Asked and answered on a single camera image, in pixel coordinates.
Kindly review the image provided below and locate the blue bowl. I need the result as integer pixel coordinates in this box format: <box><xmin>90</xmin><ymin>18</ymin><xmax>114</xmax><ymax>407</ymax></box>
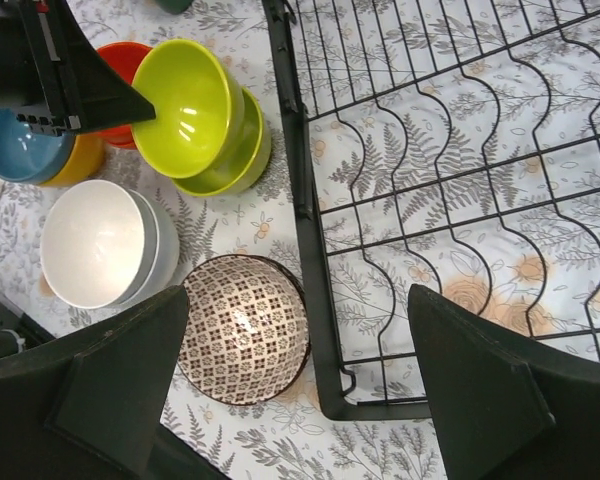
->
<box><xmin>0</xmin><ymin>109</ymin><xmax>75</xmax><ymax>185</ymax></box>

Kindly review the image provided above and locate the black wire dish rack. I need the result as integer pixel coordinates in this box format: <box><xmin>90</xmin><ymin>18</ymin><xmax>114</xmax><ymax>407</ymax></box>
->
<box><xmin>265</xmin><ymin>1</ymin><xmax>600</xmax><ymax>421</ymax></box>

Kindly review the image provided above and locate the white bowl row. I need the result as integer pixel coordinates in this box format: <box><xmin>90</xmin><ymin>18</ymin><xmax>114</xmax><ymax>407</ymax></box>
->
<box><xmin>40</xmin><ymin>180</ymin><xmax>157</xmax><ymax>309</ymax></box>
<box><xmin>113</xmin><ymin>189</ymin><xmax>180</xmax><ymax>307</ymax></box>

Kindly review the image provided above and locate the brown patterned bowl row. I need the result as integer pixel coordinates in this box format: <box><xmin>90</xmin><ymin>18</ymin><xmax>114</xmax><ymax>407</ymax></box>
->
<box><xmin>178</xmin><ymin>254</ymin><xmax>306</xmax><ymax>406</ymax></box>
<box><xmin>239</xmin><ymin>253</ymin><xmax>312</xmax><ymax>371</ymax></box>

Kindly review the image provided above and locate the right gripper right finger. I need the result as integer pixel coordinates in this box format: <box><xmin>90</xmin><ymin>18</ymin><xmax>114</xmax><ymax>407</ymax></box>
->
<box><xmin>408</xmin><ymin>285</ymin><xmax>600</xmax><ymax>479</ymax></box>

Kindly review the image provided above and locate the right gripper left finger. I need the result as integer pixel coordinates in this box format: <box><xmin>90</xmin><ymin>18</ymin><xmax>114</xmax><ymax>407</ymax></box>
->
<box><xmin>0</xmin><ymin>286</ymin><xmax>189</xmax><ymax>479</ymax></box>

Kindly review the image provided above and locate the red orange bowl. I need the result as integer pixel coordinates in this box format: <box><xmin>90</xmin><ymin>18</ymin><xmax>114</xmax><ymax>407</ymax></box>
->
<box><xmin>97</xmin><ymin>42</ymin><xmax>152</xmax><ymax>150</ymax></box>

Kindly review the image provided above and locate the lime green bowl front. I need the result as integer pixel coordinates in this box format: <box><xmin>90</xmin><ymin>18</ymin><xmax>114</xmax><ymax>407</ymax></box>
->
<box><xmin>130</xmin><ymin>38</ymin><xmax>245</xmax><ymax>179</ymax></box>

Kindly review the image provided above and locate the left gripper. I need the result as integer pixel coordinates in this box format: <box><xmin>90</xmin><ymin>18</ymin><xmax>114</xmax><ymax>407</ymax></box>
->
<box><xmin>0</xmin><ymin>1</ymin><xmax>156</xmax><ymax>135</ymax></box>

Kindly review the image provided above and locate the floral patterned table mat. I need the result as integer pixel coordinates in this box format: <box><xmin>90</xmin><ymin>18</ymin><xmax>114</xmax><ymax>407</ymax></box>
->
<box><xmin>0</xmin><ymin>0</ymin><xmax>600</xmax><ymax>480</ymax></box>

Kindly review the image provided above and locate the yellow orange bowl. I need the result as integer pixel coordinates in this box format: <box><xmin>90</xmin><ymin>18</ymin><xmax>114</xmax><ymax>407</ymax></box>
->
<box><xmin>40</xmin><ymin>134</ymin><xmax>105</xmax><ymax>187</ymax></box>

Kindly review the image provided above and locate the lime green bowl back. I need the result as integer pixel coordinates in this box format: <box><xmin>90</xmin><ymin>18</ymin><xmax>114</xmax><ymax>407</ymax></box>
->
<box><xmin>172</xmin><ymin>87</ymin><xmax>272</xmax><ymax>197</ymax></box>

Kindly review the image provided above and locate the lime green bowl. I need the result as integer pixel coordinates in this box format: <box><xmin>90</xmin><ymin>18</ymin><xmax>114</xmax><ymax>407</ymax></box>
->
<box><xmin>130</xmin><ymin>38</ymin><xmax>245</xmax><ymax>179</ymax></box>
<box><xmin>172</xmin><ymin>87</ymin><xmax>272</xmax><ymax>197</ymax></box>

